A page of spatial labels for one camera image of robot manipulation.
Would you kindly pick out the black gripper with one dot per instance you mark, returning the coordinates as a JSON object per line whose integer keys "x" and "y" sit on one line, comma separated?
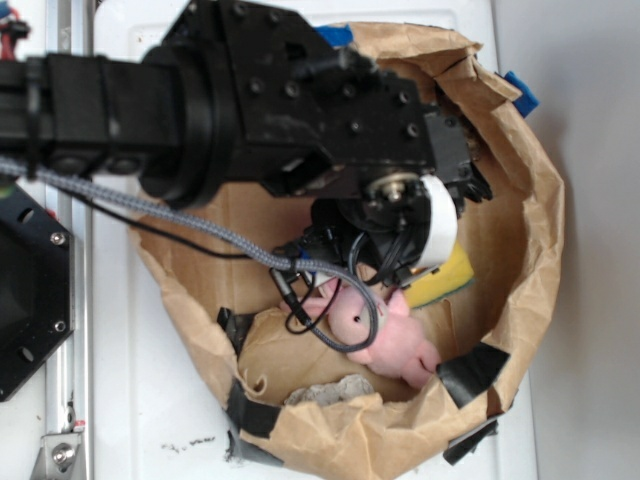
{"x": 390, "y": 175}

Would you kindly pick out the yellow green sponge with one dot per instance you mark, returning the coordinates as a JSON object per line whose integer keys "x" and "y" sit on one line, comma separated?
{"x": 452, "y": 276}

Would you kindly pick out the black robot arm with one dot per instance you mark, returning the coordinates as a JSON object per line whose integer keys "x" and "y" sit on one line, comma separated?
{"x": 244, "y": 92}

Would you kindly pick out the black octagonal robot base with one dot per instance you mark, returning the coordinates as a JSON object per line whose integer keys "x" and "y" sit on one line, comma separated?
{"x": 36, "y": 264}

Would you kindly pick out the blue tape strip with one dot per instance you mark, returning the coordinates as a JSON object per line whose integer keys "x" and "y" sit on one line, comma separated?
{"x": 527, "y": 102}

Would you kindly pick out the pink plush bunny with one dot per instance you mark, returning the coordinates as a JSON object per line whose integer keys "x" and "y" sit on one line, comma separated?
{"x": 400, "y": 348}

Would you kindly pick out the brown rock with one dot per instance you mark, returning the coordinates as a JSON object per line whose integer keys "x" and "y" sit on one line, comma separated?
{"x": 348, "y": 388}

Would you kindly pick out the brown paper bag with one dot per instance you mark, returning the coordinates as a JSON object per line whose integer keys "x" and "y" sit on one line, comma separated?
{"x": 228, "y": 318}

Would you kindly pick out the aluminium extrusion rail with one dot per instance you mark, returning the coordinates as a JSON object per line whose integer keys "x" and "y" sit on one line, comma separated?
{"x": 69, "y": 390}

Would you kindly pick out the silver corner bracket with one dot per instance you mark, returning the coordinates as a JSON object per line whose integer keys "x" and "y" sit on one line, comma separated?
{"x": 60, "y": 457}

